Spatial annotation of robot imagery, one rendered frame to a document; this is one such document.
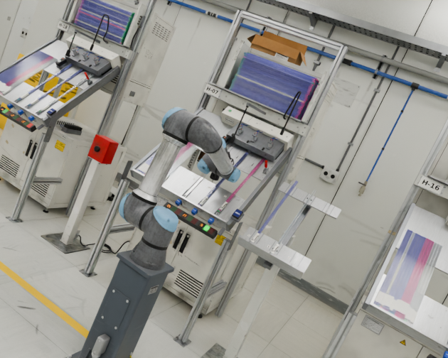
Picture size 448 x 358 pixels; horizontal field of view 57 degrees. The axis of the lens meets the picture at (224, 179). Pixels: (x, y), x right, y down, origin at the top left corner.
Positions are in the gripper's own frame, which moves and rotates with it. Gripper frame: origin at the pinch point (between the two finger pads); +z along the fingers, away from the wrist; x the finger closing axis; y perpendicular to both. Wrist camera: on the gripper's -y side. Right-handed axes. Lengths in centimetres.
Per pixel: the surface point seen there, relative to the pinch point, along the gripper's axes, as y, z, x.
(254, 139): 32.2, 2.0, -0.6
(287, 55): 107, 8, 18
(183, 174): -10.8, -2.2, 21.7
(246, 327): -62, 21, -51
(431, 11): 250, 58, -44
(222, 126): 35.6, 10.4, 26.1
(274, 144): 36.3, 4.4, -12.6
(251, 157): 22.9, 7.0, -3.8
